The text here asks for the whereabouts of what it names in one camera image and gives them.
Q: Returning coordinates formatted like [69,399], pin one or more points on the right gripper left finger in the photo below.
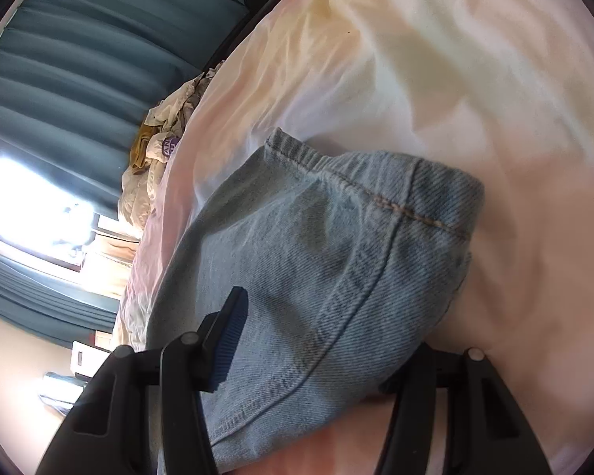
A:
[135,396]

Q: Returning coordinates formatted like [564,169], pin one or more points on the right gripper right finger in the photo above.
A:
[486,431]

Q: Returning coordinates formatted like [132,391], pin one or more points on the blue denim jeans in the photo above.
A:
[348,263]

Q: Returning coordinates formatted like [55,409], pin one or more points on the white backed chair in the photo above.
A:
[86,360]

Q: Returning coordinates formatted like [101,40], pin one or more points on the beige hanging garment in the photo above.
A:
[107,266]

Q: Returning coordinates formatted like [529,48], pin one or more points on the window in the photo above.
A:
[38,218]

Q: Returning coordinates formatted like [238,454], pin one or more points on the mustard yellow garment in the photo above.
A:
[145,147]

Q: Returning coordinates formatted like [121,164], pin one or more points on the pile of beige bedding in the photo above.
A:
[172,114]

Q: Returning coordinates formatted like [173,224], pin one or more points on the right teal curtain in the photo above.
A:
[77,77]

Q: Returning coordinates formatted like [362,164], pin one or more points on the black armchair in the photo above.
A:
[256,11]

